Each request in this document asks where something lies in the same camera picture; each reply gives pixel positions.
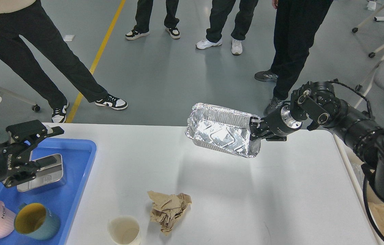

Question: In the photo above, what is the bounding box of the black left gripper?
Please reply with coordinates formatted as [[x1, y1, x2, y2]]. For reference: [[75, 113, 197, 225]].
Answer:
[[0, 120, 64, 188]]

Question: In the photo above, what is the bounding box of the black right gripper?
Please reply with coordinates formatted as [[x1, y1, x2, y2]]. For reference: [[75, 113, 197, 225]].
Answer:
[[249, 104, 302, 141]]

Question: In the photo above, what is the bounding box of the crushed clear plastic bottle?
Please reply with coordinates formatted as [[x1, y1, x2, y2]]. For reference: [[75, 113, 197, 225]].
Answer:
[[185, 103, 261, 158]]

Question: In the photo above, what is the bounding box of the stainless steel rectangular tray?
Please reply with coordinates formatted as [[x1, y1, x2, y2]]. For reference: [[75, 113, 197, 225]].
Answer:
[[17, 153, 67, 194]]

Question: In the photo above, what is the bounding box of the blue-green mug yellow inside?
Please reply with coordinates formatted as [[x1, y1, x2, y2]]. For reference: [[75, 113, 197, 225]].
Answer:
[[14, 203, 61, 241]]

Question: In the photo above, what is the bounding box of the white paper cup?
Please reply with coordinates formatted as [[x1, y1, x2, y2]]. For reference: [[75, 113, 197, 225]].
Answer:
[[108, 215, 142, 245]]

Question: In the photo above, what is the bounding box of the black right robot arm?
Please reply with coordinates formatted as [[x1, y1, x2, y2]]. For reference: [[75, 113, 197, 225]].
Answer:
[[249, 79, 384, 242]]

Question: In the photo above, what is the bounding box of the blue plastic tray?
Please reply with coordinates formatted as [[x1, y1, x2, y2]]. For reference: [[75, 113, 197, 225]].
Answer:
[[0, 138, 97, 245]]

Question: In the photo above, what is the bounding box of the white plastic bin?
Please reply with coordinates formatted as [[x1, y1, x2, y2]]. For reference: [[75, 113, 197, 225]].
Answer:
[[333, 134, 384, 245]]

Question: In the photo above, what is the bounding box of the person with grey sneakers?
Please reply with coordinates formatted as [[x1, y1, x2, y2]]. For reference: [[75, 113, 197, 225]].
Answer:
[[254, 0, 333, 116]]

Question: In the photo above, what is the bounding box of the person with white sneakers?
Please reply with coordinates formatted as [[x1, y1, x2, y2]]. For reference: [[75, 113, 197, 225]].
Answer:
[[196, 0, 259, 55]]

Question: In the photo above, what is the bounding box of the person in cream top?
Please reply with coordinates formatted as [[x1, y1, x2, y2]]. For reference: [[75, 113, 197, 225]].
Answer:
[[0, 0, 128, 124]]

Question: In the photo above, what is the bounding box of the person with black-white sneakers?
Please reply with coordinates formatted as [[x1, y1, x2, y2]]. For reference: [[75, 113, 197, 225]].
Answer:
[[125, 0, 181, 40]]

